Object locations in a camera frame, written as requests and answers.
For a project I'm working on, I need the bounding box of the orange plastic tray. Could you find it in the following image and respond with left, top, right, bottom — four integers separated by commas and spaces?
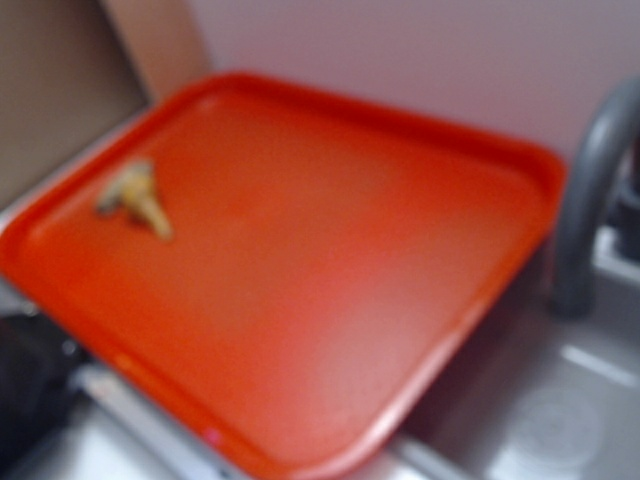
1, 74, 565, 479

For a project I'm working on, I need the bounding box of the grey curved sink faucet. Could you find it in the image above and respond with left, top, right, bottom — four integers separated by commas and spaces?
550, 76, 639, 318

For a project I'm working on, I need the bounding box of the tan spiral sea shell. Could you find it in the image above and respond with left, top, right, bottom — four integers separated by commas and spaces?
95, 158, 174, 242

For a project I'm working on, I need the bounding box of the silver toy sink basin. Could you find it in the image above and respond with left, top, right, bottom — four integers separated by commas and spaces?
0, 189, 640, 480

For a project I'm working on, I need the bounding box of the brown cardboard box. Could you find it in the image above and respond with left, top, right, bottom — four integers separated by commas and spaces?
1, 1, 209, 206

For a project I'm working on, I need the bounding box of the black object at left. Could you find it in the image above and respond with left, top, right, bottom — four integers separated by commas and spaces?
1, 313, 86, 479

